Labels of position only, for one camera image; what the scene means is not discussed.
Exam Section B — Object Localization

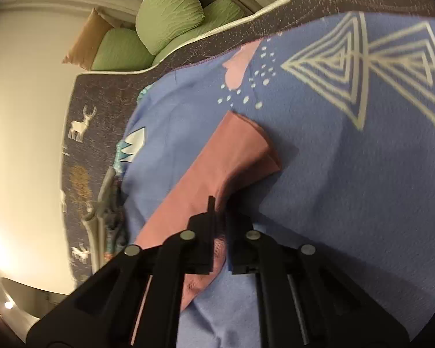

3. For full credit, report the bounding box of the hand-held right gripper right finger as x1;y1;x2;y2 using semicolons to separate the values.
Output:
226;210;410;348

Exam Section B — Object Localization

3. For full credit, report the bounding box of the folded floral cloth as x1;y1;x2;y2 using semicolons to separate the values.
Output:
104;203;128;260

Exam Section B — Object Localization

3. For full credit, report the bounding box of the folded grey cloth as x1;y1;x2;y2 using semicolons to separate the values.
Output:
81;167;117;269

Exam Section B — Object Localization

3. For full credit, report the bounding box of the dark deer print mattress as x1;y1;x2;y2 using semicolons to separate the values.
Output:
60;0;435;291

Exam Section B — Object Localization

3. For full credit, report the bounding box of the blue printed blanket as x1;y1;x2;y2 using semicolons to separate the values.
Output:
114;11;435;348

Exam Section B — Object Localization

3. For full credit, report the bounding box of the pink garment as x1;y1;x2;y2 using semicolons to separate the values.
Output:
130;110;281;347

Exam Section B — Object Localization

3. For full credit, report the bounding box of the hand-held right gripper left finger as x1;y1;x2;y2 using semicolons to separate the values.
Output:
25;196;218;348

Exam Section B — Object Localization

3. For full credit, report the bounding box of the green textured pillow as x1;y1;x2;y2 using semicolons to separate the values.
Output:
90;27;156;71
135;0;206;55
152;0;245;66

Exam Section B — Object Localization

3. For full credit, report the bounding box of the beige pillow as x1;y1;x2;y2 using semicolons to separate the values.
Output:
61;6;113;70

